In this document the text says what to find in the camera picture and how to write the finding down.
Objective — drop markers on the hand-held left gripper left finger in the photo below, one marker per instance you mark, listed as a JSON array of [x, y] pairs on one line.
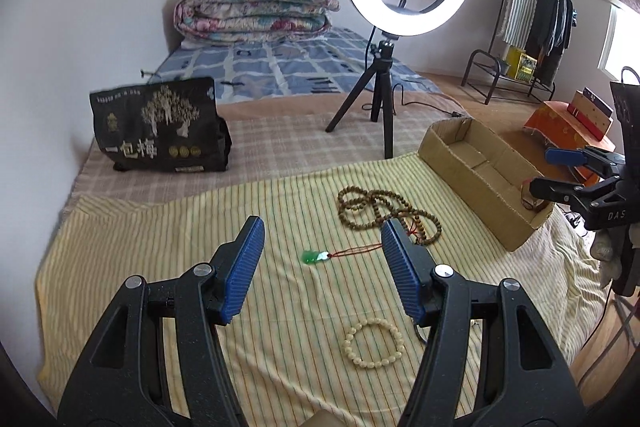
[[245, 267]]

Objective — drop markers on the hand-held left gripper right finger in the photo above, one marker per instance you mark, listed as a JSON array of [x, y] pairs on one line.
[[400, 267]]

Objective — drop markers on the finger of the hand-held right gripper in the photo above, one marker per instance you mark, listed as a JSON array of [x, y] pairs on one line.
[[562, 156], [550, 188]]

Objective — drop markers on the shallow cardboard box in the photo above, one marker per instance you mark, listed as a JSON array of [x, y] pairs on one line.
[[500, 207]]

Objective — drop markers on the person's right hand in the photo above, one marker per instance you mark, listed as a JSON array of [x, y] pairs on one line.
[[602, 252]]

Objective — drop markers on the orange cloth covered table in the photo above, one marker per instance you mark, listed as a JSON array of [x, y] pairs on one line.
[[555, 127]]

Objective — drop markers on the tan cardboard box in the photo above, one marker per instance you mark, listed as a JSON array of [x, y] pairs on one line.
[[582, 119]]

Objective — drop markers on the dark navy box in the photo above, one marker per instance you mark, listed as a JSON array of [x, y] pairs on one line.
[[600, 103]]

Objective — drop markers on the yellow striped cloth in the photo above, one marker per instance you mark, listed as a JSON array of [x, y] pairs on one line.
[[300, 307]]

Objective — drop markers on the yellow crate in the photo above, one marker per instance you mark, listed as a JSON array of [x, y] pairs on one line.
[[522, 66]]

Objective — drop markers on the window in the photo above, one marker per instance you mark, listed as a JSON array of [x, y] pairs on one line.
[[622, 47]]

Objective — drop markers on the beige plaid blanket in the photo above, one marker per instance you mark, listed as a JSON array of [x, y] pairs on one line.
[[280, 147]]

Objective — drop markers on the dark hanging clothes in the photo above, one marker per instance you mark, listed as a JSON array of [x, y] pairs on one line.
[[550, 27]]

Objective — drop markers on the black printed bag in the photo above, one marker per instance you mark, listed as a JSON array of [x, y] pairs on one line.
[[150, 132]]

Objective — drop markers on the beige flat object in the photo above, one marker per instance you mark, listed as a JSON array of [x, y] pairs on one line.
[[325, 420]]

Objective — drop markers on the black tripod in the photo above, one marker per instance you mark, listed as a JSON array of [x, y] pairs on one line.
[[382, 72]]

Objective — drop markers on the blue checked bedsheet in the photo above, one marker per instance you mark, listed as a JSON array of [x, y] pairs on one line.
[[280, 67]]

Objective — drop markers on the folded floral quilt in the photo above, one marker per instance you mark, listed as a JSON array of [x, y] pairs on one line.
[[250, 7]]

